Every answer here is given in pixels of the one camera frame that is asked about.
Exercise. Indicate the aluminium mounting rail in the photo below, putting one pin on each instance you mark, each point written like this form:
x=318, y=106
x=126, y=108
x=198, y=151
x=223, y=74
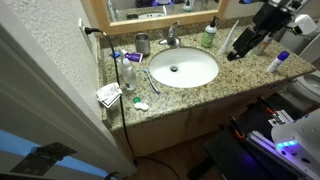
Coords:
x=266, y=145

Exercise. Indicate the wood framed mirror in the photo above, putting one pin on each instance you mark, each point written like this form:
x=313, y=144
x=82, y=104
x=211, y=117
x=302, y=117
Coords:
x=160, y=23

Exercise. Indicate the beige vanity cabinet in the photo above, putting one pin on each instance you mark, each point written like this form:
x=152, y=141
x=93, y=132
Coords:
x=173, y=126

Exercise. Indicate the white wall outlet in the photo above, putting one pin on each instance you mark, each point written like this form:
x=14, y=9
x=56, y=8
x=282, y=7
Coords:
x=87, y=41

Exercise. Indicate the white bottle with blue cap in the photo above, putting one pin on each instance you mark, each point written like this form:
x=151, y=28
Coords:
x=276, y=62

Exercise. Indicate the white and blue tube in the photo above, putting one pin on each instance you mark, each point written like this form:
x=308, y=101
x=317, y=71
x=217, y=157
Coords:
x=229, y=38

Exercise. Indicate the black orange clamp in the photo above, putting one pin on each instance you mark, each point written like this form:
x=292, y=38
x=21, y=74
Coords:
x=238, y=130
x=269, y=107

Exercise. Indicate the clear plastic spray bottle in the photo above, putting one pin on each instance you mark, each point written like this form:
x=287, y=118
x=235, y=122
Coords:
x=129, y=75

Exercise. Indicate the black wrist camera block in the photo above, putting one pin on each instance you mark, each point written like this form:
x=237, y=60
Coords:
x=270, y=18

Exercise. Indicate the white toilet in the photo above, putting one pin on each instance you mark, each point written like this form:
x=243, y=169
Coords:
x=308, y=88

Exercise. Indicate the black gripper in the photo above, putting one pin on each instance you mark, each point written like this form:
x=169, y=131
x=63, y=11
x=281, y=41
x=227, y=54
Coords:
x=250, y=40

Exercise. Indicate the black robot platform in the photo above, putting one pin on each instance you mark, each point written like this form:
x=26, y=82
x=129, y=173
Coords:
x=230, y=156

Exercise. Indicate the small blue object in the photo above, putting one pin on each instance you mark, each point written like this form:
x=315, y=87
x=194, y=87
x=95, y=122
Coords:
x=115, y=54

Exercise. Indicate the purple toothpaste tube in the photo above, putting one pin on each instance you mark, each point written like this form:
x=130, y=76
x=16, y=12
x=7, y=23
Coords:
x=135, y=57

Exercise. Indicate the blue toothbrush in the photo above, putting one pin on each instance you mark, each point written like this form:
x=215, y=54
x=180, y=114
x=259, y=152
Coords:
x=151, y=81

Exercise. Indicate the chrome sink faucet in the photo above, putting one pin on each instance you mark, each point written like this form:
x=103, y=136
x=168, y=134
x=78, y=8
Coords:
x=172, y=36

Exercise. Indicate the white paper packets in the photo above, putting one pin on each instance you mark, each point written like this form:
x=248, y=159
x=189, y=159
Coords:
x=108, y=94

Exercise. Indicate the white oval sink basin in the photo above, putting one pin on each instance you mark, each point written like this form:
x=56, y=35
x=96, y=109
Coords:
x=186, y=71

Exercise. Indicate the small green white tube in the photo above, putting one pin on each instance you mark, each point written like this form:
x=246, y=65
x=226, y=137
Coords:
x=141, y=106

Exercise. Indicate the black plate on door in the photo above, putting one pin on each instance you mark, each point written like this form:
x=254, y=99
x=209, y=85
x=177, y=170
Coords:
x=43, y=159

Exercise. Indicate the white door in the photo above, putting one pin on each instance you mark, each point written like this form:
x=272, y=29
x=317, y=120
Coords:
x=40, y=110

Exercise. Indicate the green soap pump bottle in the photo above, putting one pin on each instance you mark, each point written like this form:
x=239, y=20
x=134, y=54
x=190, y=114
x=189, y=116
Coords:
x=209, y=35

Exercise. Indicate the stainless steel cup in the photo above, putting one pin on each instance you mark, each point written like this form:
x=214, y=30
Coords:
x=142, y=45

